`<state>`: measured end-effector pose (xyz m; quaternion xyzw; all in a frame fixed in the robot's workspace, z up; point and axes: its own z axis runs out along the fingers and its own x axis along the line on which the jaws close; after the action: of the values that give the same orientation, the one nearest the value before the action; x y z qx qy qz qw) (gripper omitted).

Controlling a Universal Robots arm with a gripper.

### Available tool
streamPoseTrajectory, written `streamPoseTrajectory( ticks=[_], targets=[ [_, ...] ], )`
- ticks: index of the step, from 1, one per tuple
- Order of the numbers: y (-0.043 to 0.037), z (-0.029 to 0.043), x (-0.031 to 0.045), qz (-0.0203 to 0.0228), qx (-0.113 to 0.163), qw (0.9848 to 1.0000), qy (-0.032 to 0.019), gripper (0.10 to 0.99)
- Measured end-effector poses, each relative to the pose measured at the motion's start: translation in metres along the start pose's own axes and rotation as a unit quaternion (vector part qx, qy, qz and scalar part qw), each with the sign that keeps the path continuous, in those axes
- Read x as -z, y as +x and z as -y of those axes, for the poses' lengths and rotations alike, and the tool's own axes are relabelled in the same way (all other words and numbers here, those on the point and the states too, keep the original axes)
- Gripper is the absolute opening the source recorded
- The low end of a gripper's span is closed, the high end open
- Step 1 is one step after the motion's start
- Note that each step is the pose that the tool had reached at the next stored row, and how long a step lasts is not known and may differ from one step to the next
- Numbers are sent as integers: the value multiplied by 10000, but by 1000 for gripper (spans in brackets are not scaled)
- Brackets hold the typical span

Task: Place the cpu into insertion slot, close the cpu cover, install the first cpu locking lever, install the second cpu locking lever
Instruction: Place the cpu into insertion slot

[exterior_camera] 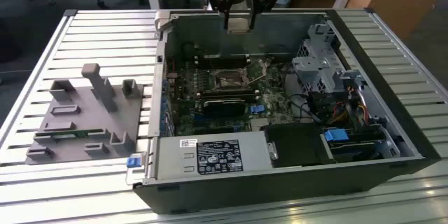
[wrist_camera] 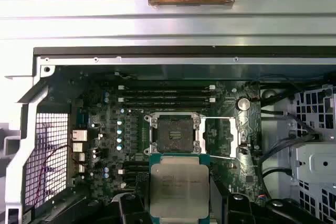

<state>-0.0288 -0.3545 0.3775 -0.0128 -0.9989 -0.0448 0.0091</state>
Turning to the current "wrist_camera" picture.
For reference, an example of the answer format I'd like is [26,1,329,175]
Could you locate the perforated metal drive cage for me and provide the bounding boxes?
[288,83,336,224]

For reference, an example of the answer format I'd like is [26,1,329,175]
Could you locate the RAM slot white clips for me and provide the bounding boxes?
[118,168,150,176]
[118,97,216,103]
[118,84,216,90]

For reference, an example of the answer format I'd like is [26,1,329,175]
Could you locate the silver coin cell battery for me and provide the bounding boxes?
[237,97,250,111]

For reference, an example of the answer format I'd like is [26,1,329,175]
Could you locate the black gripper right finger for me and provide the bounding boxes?
[209,174,329,224]

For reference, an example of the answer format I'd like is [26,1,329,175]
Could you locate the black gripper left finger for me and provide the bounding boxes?
[39,173,151,224]

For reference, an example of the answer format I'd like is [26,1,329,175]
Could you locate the black and silver PC case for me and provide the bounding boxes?
[0,46,336,224]

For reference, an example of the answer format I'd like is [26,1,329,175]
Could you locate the CPU socket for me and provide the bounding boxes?
[143,112,208,156]

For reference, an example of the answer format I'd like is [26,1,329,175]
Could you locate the green motherboard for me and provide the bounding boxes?
[70,66,263,209]

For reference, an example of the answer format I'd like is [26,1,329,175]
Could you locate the silver CPU green edge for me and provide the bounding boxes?
[149,153,211,224]

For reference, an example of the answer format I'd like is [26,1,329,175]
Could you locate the red and black twisted wire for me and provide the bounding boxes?
[39,144,88,199]

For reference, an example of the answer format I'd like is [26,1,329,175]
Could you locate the blue I/O port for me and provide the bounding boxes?
[77,110,92,128]

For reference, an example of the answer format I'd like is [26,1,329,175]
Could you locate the thin metal locking lever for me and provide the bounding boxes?
[201,115,233,120]
[208,155,237,161]

